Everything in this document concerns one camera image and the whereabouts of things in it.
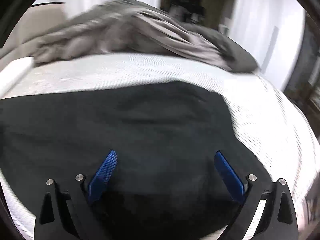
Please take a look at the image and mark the black pants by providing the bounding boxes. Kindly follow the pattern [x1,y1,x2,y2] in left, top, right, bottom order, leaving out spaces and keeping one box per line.
[1,82,271,239]

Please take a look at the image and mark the grey crumpled blanket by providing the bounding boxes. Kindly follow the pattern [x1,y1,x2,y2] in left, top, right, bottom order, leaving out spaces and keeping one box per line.
[32,0,258,73]

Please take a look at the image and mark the white pillow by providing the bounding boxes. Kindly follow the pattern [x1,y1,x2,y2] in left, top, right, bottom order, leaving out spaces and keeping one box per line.
[0,56,34,98]

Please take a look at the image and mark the white curtain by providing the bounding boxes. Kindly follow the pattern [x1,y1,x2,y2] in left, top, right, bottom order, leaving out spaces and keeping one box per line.
[229,0,305,90]

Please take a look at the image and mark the beige padded headboard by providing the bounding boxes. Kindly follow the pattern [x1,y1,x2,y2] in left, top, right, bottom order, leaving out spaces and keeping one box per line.
[1,2,67,57]

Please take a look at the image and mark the dark wooden doorway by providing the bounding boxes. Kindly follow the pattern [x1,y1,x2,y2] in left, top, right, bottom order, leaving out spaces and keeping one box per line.
[160,0,235,30]

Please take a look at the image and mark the white patterned mattress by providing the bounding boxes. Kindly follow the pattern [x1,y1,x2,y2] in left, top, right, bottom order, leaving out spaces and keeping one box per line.
[3,53,319,231]

